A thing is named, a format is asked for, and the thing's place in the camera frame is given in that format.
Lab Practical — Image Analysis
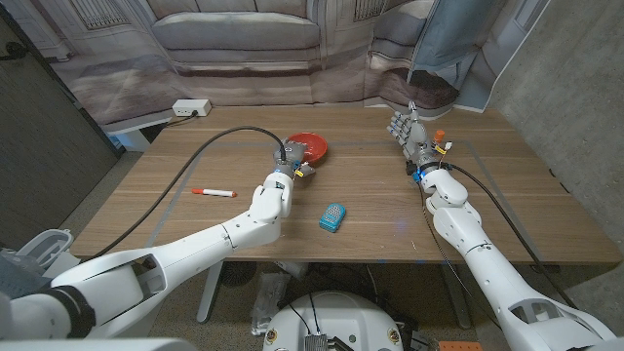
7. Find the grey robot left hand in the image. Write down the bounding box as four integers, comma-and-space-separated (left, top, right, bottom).
272, 138, 317, 179

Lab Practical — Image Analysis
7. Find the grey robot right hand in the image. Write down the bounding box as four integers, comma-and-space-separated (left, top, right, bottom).
387, 100, 440, 171

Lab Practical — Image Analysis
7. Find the red bowl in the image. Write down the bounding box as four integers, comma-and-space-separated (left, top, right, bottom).
286, 132, 330, 166

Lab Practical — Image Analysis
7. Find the white pen with red caps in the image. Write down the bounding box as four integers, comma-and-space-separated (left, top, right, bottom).
191, 187, 239, 199

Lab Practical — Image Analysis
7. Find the blue sponge block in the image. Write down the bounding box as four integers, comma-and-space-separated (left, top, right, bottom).
319, 202, 347, 234

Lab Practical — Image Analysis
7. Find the white power strip box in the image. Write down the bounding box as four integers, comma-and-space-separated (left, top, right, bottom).
172, 98, 213, 118

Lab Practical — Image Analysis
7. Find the white plastic device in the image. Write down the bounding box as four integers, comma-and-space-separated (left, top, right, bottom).
273, 260, 311, 280

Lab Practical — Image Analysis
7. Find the printed sofa room backdrop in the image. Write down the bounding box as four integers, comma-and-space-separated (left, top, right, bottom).
28, 0, 552, 128

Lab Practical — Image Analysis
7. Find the black round floor fan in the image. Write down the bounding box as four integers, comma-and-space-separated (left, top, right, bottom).
219, 261, 258, 289

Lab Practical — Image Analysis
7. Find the clear plastic bag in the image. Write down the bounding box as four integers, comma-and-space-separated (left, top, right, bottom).
251, 271, 293, 337

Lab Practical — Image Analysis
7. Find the grey table leg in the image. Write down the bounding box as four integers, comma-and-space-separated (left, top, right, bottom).
440, 263, 473, 331
196, 260, 224, 325

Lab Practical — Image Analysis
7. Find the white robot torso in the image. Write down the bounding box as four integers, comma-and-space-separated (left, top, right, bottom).
261, 291, 405, 351

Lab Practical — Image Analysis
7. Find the orange box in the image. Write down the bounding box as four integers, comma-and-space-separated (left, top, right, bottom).
438, 340, 484, 351

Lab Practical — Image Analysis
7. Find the white plastic bin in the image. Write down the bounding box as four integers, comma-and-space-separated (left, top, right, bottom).
16, 228, 74, 270

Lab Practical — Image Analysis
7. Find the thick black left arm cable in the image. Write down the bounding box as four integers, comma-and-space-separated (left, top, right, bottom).
80, 125, 289, 264

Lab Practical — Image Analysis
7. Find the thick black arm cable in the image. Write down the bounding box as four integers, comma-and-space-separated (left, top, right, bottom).
80, 125, 289, 264
440, 162, 580, 312

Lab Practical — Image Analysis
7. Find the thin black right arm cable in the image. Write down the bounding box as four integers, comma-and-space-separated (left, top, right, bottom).
416, 182, 502, 332

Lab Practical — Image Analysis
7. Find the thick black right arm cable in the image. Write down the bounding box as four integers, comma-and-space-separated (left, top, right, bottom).
440, 162, 580, 312

